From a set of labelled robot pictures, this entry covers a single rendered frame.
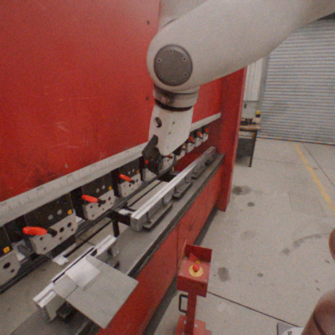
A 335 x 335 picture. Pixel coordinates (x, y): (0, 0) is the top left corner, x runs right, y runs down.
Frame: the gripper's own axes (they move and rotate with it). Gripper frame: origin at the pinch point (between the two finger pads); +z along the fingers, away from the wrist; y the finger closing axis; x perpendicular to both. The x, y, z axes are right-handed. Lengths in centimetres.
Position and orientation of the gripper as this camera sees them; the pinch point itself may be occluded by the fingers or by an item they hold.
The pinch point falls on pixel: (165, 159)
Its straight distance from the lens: 47.2
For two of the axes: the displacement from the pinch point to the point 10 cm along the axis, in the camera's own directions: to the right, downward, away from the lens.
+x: -8.1, -4.8, 3.5
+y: 5.8, -5.2, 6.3
